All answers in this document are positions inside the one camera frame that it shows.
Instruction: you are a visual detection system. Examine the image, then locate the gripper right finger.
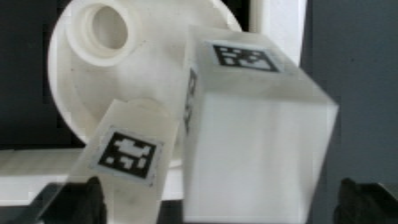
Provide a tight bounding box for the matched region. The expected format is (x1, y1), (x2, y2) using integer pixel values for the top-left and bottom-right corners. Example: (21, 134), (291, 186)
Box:
(332, 178), (398, 224)

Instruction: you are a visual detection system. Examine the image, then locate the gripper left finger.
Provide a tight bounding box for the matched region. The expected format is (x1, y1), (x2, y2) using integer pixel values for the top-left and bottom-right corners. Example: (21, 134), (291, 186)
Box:
(22, 177), (106, 224)

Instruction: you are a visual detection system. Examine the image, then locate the white stool leg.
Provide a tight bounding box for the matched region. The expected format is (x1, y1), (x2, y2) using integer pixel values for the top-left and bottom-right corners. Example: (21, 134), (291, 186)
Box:
(67, 99), (179, 224)
(182, 26), (337, 224)

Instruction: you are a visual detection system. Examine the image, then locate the white round stool seat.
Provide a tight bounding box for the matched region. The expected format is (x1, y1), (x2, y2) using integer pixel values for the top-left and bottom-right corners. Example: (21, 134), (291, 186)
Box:
(45, 0), (244, 168)

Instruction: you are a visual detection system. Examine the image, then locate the white L-shaped fence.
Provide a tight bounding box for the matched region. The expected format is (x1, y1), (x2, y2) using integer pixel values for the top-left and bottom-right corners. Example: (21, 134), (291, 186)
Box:
(0, 0), (307, 207)

